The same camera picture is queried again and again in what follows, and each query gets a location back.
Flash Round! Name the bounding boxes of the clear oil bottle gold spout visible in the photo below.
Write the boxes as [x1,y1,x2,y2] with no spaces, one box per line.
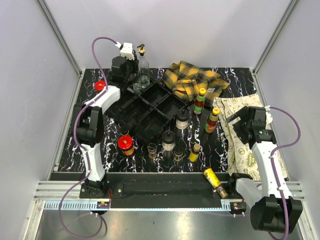
[137,43,151,89]

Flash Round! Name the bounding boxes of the yellow label bottle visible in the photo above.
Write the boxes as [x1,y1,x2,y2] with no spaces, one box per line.
[188,143,201,163]
[202,167,228,199]

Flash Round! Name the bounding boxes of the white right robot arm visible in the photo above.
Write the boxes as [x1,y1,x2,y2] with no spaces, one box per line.
[227,106,303,237]

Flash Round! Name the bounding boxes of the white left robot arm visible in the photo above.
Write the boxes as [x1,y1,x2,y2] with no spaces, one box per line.
[71,55,139,198]

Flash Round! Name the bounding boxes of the red lid jar back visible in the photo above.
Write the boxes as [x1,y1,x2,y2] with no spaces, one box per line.
[94,80,106,92]

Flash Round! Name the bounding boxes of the red lid jar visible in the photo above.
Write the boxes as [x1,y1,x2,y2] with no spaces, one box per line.
[94,80,106,92]
[117,135,135,158]

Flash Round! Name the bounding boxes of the cream printed cloth bag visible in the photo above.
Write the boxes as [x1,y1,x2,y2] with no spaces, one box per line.
[212,93,288,181]

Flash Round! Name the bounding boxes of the red sauce bottle front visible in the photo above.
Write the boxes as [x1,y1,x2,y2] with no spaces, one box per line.
[204,107,221,134]

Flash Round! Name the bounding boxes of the red sauce bottle yellow cap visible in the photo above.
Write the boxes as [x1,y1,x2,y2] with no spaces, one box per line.
[193,88,206,115]

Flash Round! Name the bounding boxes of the black compartment organizer tray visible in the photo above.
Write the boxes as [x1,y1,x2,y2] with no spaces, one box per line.
[106,79,188,145]

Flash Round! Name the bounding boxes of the black top grinder back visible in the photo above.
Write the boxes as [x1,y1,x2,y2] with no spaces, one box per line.
[175,109,190,130]

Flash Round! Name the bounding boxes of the black grinder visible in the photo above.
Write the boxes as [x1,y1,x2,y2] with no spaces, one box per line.
[175,109,190,130]
[162,130,175,151]

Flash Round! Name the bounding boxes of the yellow plaid cloth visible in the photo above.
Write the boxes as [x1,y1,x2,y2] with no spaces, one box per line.
[162,61,229,107]

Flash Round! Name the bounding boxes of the red lid jar front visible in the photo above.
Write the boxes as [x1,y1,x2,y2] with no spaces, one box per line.
[117,135,135,158]

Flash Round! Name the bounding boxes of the small glass jar right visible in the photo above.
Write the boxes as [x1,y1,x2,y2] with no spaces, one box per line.
[173,145,184,162]

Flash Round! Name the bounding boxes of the small glass jar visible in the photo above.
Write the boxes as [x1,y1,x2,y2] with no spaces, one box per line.
[173,145,184,162]
[147,142,157,159]

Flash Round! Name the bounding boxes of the black top grinder front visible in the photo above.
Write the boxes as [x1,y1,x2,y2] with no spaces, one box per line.
[162,130,175,151]

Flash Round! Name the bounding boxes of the small glass jar left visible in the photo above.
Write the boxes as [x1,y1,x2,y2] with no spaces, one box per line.
[147,142,157,159]

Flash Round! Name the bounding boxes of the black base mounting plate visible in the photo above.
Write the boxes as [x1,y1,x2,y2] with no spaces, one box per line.
[79,172,241,211]

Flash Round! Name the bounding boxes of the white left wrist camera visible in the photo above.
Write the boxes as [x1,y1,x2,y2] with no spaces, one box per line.
[115,42,135,61]

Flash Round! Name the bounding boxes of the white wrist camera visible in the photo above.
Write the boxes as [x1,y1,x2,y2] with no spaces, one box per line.
[115,42,135,61]
[264,105,273,125]

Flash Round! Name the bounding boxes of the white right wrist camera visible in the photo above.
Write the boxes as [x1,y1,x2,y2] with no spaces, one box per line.
[264,105,273,125]

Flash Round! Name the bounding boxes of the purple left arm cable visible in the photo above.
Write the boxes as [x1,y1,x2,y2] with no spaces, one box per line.
[57,36,123,238]

